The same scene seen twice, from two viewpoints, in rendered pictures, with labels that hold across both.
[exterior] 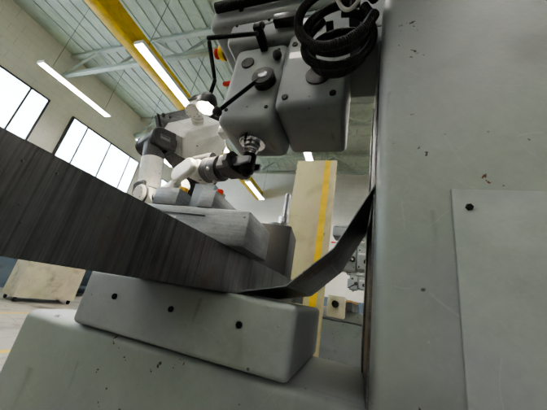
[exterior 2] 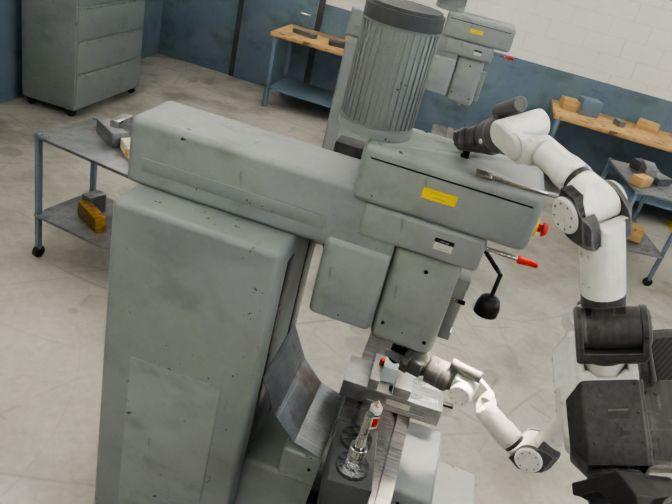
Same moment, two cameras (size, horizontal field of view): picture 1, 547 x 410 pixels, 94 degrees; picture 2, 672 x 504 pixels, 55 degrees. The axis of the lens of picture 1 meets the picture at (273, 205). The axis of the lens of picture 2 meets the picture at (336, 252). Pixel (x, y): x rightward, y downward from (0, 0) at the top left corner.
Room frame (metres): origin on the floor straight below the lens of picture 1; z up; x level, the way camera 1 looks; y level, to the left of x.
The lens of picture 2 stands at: (2.26, -0.51, 2.41)
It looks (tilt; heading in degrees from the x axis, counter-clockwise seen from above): 28 degrees down; 168
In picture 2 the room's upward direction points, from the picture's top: 15 degrees clockwise
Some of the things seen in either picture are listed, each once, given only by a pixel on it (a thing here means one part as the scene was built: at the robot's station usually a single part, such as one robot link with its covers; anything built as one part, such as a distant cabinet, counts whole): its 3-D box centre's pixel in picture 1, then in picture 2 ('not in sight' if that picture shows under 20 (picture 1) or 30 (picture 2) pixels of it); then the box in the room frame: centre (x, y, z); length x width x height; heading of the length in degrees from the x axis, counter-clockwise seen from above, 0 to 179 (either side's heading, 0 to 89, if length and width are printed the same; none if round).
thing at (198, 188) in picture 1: (207, 200); (390, 370); (0.57, 0.16, 1.04); 0.06 x 0.05 x 0.06; 162
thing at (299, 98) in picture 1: (317, 98); (356, 266); (0.64, -0.08, 1.47); 0.24 x 0.19 x 0.26; 160
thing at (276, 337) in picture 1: (212, 314); (363, 451); (0.71, 0.10, 0.79); 0.50 x 0.35 x 0.12; 70
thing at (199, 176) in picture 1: (205, 169); (458, 381); (0.84, 0.27, 1.24); 0.11 x 0.11 x 0.11; 55
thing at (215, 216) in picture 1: (190, 222); (394, 385); (0.58, 0.18, 0.98); 0.35 x 0.15 x 0.11; 72
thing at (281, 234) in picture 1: (276, 252); (346, 475); (1.04, -0.05, 1.03); 0.22 x 0.12 x 0.20; 167
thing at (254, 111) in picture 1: (262, 103); (418, 287); (0.71, 0.10, 1.47); 0.21 x 0.19 x 0.32; 160
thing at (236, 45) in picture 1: (282, 58); (426, 220); (0.70, 0.06, 1.68); 0.34 x 0.24 x 0.10; 70
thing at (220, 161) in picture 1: (225, 168); (423, 365); (0.77, 0.18, 1.23); 0.13 x 0.12 x 0.10; 145
